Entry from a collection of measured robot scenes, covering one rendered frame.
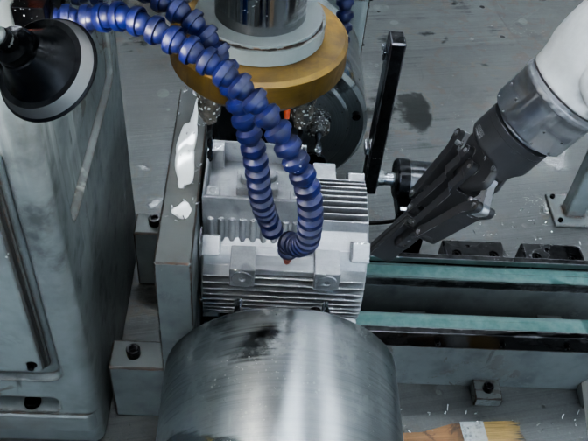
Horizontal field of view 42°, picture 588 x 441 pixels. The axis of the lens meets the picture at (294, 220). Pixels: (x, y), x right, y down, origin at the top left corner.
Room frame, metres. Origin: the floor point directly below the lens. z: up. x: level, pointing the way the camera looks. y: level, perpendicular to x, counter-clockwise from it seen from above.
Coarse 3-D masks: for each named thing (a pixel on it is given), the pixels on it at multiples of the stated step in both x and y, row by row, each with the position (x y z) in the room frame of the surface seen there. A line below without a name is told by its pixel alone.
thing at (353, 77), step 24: (360, 72) 0.96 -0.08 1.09; (336, 96) 0.88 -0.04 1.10; (360, 96) 0.89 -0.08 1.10; (288, 120) 0.88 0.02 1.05; (312, 120) 0.86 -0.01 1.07; (336, 120) 0.88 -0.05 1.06; (360, 120) 0.89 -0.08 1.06; (312, 144) 0.88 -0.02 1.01; (336, 144) 0.88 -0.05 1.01; (336, 168) 0.89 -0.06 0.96
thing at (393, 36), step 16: (400, 32) 0.82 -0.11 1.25; (384, 48) 0.81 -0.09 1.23; (400, 48) 0.80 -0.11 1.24; (384, 64) 0.81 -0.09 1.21; (400, 64) 0.80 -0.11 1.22; (384, 80) 0.80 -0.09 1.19; (384, 96) 0.80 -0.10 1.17; (384, 112) 0.80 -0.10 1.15; (384, 128) 0.80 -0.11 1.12; (368, 144) 0.81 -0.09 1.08; (384, 144) 0.80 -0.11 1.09; (368, 160) 0.80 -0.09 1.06; (368, 176) 0.80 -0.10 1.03; (368, 192) 0.80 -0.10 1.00
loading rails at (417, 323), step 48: (384, 288) 0.71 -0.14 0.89; (432, 288) 0.72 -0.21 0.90; (480, 288) 0.72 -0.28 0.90; (528, 288) 0.73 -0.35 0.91; (576, 288) 0.73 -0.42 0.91; (384, 336) 0.61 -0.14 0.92; (432, 336) 0.61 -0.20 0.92; (480, 336) 0.62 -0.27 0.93; (528, 336) 0.63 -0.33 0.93; (576, 336) 0.63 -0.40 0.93; (480, 384) 0.61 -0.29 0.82; (528, 384) 0.63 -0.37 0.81; (576, 384) 0.63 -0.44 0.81
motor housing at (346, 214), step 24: (336, 192) 0.68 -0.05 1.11; (360, 192) 0.68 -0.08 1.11; (336, 216) 0.64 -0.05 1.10; (360, 216) 0.65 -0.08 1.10; (336, 240) 0.63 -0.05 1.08; (360, 240) 0.63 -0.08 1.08; (216, 264) 0.59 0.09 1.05; (264, 264) 0.59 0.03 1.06; (288, 264) 0.59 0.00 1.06; (312, 264) 0.60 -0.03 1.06; (360, 264) 0.61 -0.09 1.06; (216, 288) 0.57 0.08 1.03; (240, 288) 0.57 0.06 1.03; (264, 288) 0.58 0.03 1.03; (288, 288) 0.58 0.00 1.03; (312, 288) 0.58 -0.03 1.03; (360, 288) 0.59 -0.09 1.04; (336, 312) 0.58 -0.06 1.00
